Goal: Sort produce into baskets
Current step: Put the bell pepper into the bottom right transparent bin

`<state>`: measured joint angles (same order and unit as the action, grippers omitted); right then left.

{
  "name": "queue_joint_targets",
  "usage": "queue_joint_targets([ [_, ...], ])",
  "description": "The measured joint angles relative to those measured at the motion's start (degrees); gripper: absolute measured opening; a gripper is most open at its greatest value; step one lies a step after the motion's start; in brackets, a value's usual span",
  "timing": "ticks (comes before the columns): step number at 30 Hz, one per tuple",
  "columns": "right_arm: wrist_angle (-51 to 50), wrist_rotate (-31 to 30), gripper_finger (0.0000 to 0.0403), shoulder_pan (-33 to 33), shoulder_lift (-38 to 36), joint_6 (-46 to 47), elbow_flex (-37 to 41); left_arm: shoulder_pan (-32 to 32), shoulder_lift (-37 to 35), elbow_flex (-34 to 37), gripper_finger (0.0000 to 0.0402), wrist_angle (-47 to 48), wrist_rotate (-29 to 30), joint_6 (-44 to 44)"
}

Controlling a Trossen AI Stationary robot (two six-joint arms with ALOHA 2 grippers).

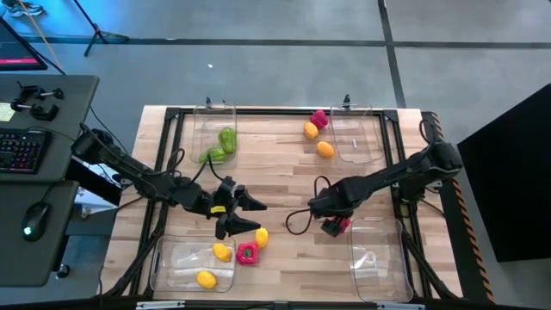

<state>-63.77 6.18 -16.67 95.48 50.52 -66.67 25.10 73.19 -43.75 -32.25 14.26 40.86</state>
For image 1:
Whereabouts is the green bell pepper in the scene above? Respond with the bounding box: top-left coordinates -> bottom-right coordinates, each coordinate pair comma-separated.
218,126 -> 238,155
198,146 -> 228,165

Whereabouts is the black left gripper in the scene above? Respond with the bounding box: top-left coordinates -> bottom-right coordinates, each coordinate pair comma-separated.
185,176 -> 268,240

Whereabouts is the black keyboard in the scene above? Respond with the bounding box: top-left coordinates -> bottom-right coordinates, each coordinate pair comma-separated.
0,127 -> 53,175

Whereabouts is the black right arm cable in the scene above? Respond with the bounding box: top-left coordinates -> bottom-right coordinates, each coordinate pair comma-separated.
285,175 -> 332,237

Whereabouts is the black computer mouse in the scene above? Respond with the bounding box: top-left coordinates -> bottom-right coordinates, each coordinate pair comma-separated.
21,201 -> 52,242

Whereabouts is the black monitor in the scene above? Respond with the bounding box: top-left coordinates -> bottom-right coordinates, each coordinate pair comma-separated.
0,16 -> 48,71

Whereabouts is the black metal rig frame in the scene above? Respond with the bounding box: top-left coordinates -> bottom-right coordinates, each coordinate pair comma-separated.
98,106 -> 464,302

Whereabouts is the black partition panel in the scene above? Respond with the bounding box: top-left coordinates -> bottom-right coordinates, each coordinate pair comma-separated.
456,83 -> 551,263

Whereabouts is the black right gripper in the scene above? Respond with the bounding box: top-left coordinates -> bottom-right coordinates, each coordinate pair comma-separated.
307,178 -> 371,239

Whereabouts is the person's shoe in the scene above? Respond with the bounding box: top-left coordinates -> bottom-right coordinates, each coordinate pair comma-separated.
6,0 -> 45,18

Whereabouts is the clear plastic bin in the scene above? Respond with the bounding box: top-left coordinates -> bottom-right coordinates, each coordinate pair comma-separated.
189,102 -> 238,164
149,234 -> 237,294
329,104 -> 386,165
347,216 -> 414,304

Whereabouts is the dark grey desk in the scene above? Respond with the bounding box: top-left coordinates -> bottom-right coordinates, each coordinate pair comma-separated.
0,73 -> 101,288

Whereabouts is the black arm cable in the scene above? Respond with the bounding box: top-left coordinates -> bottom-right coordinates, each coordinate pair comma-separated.
165,147 -> 226,184
285,175 -> 332,237

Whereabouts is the silver metal bracket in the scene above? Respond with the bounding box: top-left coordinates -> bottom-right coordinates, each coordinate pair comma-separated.
376,302 -> 425,310
135,300 -> 186,310

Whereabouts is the black c-clamp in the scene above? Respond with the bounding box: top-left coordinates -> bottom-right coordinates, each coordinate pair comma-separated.
16,81 -> 65,102
10,99 -> 60,122

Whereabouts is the black tripod stand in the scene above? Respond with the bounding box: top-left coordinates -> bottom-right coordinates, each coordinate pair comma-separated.
71,0 -> 130,58

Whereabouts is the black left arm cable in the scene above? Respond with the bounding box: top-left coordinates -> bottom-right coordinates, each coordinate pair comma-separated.
165,147 -> 226,184

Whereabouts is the orange black hazard strip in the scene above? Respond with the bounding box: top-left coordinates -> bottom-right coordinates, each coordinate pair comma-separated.
429,110 -> 496,304

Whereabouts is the yellow cord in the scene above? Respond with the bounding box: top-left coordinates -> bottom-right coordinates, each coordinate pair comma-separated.
16,0 -> 65,75

